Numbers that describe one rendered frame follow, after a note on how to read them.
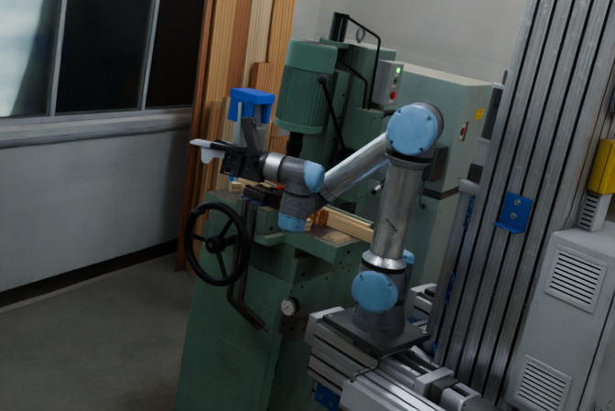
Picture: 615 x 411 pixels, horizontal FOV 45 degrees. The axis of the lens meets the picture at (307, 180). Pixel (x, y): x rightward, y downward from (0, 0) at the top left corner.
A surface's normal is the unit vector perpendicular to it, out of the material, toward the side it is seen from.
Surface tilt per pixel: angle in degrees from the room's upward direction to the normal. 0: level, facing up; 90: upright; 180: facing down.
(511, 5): 90
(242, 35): 87
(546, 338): 90
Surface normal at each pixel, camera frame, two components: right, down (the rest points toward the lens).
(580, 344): -0.69, 0.05
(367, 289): -0.34, 0.30
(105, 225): 0.85, 0.29
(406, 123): -0.29, 0.05
